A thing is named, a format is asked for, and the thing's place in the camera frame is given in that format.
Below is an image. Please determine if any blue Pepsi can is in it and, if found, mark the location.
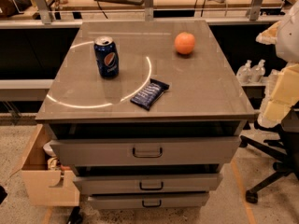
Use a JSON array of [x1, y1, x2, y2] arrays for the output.
[[93, 36, 119, 78]]

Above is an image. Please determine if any grey drawer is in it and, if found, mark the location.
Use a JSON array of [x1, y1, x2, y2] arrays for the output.
[[73, 174, 222, 195], [50, 136, 240, 167], [88, 192, 209, 210]]

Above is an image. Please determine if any orange fruit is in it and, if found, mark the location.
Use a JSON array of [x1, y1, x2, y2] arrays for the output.
[[175, 32, 195, 55]]

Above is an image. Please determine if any bottom grey drawer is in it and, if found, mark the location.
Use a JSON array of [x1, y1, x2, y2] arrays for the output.
[[88, 192, 209, 210]]

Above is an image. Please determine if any white bowl in box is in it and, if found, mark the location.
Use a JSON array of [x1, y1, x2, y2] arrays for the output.
[[43, 143, 55, 157]]

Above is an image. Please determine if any light wooden box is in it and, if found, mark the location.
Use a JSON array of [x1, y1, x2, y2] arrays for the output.
[[18, 125, 79, 206]]

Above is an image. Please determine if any grey drawer cabinet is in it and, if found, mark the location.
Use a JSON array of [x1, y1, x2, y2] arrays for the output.
[[35, 19, 257, 211]]

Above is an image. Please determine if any blue snack bar wrapper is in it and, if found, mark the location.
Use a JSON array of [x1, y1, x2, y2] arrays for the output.
[[130, 78, 169, 110]]

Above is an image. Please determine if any clear plastic bottle left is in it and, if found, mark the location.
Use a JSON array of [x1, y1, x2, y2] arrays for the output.
[[236, 60, 251, 84]]

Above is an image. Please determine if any black office chair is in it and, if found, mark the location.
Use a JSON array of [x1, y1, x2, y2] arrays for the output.
[[240, 108, 299, 203]]

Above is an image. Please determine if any top grey drawer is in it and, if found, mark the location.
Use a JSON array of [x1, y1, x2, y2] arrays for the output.
[[50, 136, 240, 167]]

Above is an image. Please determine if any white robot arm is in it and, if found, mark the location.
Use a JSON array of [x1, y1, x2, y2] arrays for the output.
[[256, 1, 299, 127]]

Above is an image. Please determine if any middle grey drawer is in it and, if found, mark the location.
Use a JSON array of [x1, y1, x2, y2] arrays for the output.
[[73, 174, 222, 195]]

